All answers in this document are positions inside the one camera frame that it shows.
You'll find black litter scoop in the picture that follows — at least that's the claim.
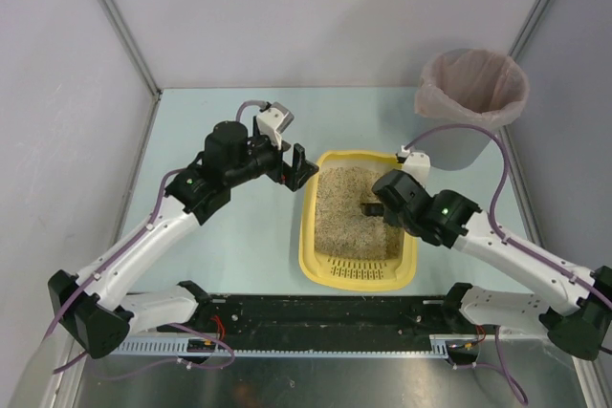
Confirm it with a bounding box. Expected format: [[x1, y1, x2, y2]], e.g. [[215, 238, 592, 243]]
[[360, 203, 385, 217]]

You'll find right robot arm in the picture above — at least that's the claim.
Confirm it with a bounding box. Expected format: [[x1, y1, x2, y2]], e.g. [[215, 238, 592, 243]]
[[361, 170, 611, 361]]

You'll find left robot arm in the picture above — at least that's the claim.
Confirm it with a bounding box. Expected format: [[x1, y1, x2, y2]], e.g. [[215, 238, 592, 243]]
[[48, 121, 318, 359]]

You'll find beige cat litter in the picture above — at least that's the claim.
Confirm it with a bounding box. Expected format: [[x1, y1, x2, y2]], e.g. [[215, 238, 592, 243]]
[[315, 166, 404, 260]]

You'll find grey trash bin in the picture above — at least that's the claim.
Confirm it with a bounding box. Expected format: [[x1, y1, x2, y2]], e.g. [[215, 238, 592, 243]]
[[415, 113, 503, 170]]

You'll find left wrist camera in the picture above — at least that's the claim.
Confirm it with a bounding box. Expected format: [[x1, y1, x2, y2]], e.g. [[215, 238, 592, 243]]
[[255, 102, 295, 150]]

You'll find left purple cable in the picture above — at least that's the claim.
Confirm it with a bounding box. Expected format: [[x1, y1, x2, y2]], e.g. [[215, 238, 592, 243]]
[[45, 99, 236, 380]]

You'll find purple cable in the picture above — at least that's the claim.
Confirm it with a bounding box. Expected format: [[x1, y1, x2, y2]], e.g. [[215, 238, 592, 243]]
[[45, 99, 236, 380], [401, 123, 612, 404]]

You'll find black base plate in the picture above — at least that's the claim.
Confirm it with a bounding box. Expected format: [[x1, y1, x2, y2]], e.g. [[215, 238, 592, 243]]
[[185, 294, 477, 350]]

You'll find grey slotted cable duct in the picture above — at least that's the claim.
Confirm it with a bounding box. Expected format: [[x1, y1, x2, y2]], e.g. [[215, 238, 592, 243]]
[[111, 334, 475, 358]]

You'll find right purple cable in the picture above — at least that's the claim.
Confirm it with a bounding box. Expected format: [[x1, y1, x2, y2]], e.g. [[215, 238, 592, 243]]
[[401, 123, 612, 404]]

